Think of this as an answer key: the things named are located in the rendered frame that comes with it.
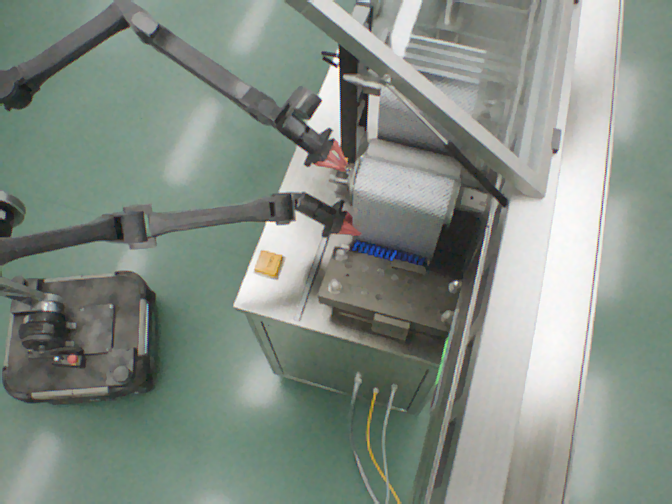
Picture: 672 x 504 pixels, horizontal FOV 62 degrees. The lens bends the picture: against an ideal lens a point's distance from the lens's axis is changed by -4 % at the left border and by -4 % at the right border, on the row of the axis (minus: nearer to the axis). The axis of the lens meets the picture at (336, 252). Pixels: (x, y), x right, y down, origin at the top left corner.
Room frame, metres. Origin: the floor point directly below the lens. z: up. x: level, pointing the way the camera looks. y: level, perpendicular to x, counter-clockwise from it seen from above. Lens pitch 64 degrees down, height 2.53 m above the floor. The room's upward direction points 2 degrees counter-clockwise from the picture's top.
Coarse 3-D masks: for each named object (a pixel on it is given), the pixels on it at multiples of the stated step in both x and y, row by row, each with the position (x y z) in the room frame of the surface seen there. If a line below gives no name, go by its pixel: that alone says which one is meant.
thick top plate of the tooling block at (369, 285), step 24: (336, 264) 0.68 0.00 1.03; (360, 264) 0.68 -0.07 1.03; (384, 264) 0.68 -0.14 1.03; (360, 288) 0.61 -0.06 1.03; (384, 288) 0.60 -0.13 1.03; (408, 288) 0.60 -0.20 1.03; (432, 288) 0.60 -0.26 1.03; (360, 312) 0.55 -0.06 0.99; (384, 312) 0.53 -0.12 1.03; (408, 312) 0.53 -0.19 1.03; (432, 312) 0.53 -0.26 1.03
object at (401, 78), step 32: (288, 0) 0.65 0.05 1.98; (320, 0) 0.65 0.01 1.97; (352, 32) 0.63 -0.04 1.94; (384, 64) 0.61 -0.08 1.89; (416, 96) 0.59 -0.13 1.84; (448, 128) 0.57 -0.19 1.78; (480, 128) 0.57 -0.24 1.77; (544, 128) 0.64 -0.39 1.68; (512, 160) 0.55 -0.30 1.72; (544, 160) 0.58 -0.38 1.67; (544, 192) 0.51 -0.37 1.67
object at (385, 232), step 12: (360, 216) 0.76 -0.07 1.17; (372, 216) 0.74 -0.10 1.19; (384, 216) 0.74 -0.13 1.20; (360, 228) 0.75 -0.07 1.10; (372, 228) 0.74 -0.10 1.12; (384, 228) 0.73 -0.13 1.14; (396, 228) 0.72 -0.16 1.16; (408, 228) 0.71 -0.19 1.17; (420, 228) 0.70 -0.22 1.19; (360, 240) 0.75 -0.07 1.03; (372, 240) 0.74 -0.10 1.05; (384, 240) 0.73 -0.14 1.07; (396, 240) 0.72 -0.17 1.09; (408, 240) 0.71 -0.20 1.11; (420, 240) 0.70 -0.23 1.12; (432, 240) 0.69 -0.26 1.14; (408, 252) 0.71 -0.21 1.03; (420, 252) 0.70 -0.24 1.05; (432, 252) 0.69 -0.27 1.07
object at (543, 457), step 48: (576, 48) 1.08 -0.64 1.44; (576, 96) 0.92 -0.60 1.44; (576, 144) 0.77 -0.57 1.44; (576, 192) 0.65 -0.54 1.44; (480, 240) 0.57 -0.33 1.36; (576, 240) 0.53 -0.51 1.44; (576, 288) 0.42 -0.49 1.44; (576, 336) 0.32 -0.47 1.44; (528, 384) 0.23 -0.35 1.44; (576, 384) 0.22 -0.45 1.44; (432, 432) 0.17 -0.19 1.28; (528, 432) 0.14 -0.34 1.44; (576, 432) 0.13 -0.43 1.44; (528, 480) 0.06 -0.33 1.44
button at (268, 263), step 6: (264, 252) 0.78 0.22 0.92; (270, 252) 0.78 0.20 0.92; (258, 258) 0.76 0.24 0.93; (264, 258) 0.76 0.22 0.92; (270, 258) 0.76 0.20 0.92; (276, 258) 0.76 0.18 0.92; (282, 258) 0.76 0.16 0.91; (258, 264) 0.74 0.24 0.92; (264, 264) 0.74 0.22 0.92; (270, 264) 0.74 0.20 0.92; (276, 264) 0.74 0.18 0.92; (258, 270) 0.72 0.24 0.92; (264, 270) 0.72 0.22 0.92; (270, 270) 0.72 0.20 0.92; (276, 270) 0.72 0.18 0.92
